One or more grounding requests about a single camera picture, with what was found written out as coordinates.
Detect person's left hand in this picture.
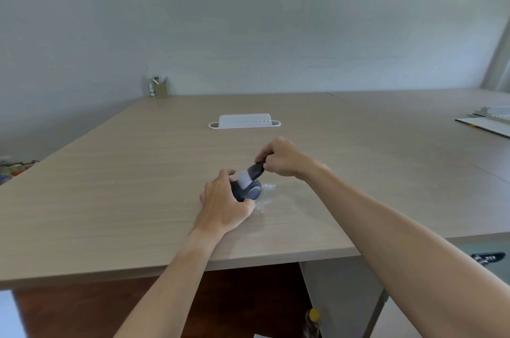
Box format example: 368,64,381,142
192,169,256,236

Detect person's right hand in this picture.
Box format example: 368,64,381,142
254,136,331,182

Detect dark grey round case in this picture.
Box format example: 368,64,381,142
230,179,262,203

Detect black brush with white bristles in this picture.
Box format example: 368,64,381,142
235,161,267,191

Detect person's left forearm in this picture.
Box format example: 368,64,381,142
113,229,224,338

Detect person's right forearm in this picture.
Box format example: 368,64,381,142
306,167,510,338

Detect white powder spill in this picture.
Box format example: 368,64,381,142
251,183,277,217

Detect tan pen holder box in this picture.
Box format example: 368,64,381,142
148,76,168,99

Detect yellow capped bottle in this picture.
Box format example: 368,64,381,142
305,308,322,338

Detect grey drawer cabinet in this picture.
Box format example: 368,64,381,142
299,233,510,338

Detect colourful clutter pile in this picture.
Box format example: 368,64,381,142
0,159,40,186

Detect black cabinet lock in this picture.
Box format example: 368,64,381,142
470,252,506,266

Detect white desktop cable tray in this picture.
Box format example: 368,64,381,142
208,113,281,130

